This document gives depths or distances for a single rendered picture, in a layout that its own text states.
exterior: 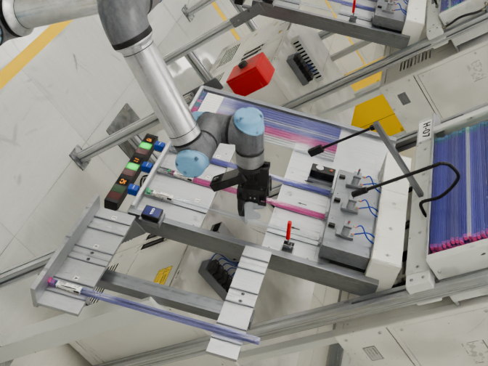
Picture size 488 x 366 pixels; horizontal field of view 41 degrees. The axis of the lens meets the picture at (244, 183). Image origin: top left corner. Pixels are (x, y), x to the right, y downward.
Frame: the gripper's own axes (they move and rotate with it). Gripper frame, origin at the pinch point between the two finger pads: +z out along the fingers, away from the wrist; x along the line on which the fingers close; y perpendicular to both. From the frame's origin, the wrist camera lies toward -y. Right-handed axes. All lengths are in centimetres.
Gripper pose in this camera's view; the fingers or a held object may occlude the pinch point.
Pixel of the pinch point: (244, 217)
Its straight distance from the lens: 184.3
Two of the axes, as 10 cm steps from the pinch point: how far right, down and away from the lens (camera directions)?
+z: 0.2, 7.8, 6.3
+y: 9.7, 1.4, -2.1
